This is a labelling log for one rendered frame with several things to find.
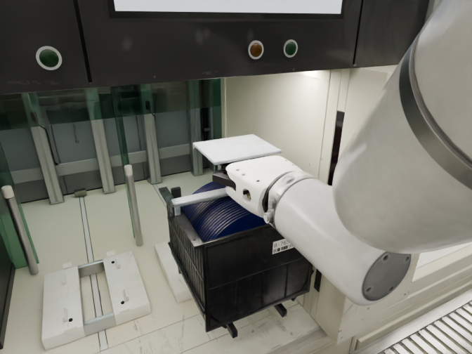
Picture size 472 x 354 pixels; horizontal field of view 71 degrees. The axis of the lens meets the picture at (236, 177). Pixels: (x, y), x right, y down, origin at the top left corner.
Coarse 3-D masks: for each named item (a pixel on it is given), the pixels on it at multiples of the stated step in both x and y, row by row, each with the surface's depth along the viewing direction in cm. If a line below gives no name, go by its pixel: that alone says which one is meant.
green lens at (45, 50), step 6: (42, 48) 30; (48, 48) 30; (54, 48) 30; (36, 54) 30; (42, 54) 30; (48, 54) 30; (54, 54) 30; (42, 60) 30; (48, 60) 30; (54, 60) 31; (60, 60) 31; (42, 66) 30; (48, 66) 31; (54, 66) 31
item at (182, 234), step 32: (224, 160) 50; (160, 192) 62; (224, 192) 57; (192, 256) 53; (224, 256) 50; (256, 256) 53; (288, 256) 56; (192, 288) 57; (224, 288) 52; (256, 288) 56; (288, 288) 60; (224, 320) 55
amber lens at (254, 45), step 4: (252, 44) 39; (256, 44) 39; (260, 44) 39; (248, 48) 39; (252, 48) 39; (256, 48) 39; (260, 48) 39; (248, 52) 39; (252, 52) 39; (256, 52) 39; (260, 52) 40; (252, 56) 39; (256, 56) 40; (260, 56) 40
